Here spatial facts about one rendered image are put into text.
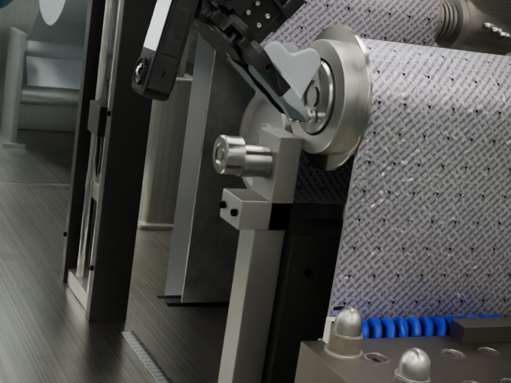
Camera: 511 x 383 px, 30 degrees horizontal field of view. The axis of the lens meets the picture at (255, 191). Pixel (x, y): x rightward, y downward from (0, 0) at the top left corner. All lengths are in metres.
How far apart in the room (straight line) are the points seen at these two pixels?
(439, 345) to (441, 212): 0.14
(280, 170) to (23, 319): 0.43
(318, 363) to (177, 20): 0.34
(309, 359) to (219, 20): 0.32
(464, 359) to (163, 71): 0.40
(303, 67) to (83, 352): 0.45
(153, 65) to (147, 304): 0.54
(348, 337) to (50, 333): 0.44
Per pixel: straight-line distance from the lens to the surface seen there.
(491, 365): 0.95
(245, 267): 1.00
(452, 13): 1.31
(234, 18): 0.86
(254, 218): 0.97
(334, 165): 0.94
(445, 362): 0.93
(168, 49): 0.85
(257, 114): 1.10
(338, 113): 0.91
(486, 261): 1.05
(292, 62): 0.90
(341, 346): 0.88
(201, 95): 1.29
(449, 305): 1.04
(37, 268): 1.42
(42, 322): 1.22
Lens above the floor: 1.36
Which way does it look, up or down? 13 degrees down
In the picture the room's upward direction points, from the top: 8 degrees clockwise
